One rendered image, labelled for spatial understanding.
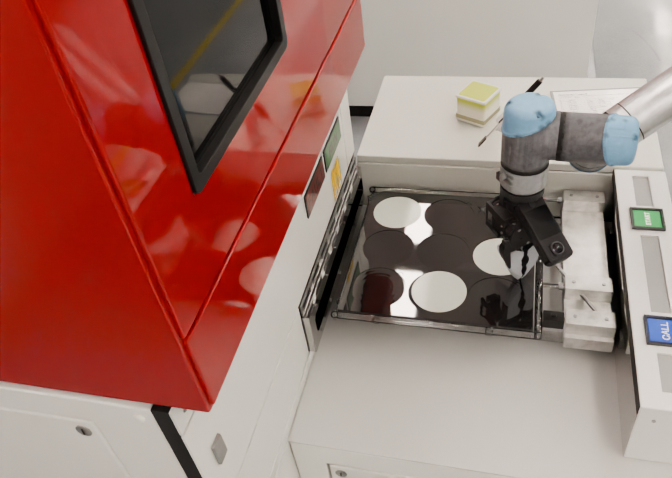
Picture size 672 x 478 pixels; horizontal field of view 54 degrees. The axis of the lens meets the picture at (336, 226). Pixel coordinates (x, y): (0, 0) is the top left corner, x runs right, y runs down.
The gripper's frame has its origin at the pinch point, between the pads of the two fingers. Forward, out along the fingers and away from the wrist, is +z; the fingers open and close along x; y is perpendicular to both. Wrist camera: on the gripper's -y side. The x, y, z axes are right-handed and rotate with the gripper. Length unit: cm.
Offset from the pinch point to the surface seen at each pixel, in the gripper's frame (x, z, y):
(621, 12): -217, 91, 219
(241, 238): 48, -42, -13
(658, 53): -201, 91, 171
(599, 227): -22.3, 3.3, 6.5
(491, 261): 2.1, 1.2, 6.7
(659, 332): -8.5, -5.1, -23.6
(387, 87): -4, -5, 65
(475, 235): 1.1, 1.3, 14.3
